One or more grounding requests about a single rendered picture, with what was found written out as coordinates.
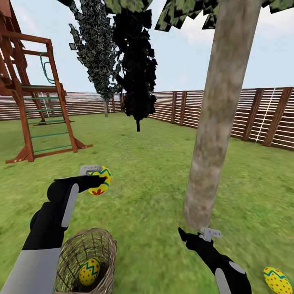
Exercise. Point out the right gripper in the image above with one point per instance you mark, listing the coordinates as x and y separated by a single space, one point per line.
194 242

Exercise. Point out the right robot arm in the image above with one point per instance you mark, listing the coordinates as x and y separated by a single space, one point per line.
230 278

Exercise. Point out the wicker basket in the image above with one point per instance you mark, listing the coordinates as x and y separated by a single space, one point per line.
101 243

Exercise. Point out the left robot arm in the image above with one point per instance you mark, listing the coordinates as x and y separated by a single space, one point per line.
34 271

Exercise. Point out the easter egg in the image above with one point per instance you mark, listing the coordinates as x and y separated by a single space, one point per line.
103 187
89 271
277 281

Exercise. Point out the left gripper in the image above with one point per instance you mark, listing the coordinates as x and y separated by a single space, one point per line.
92 181

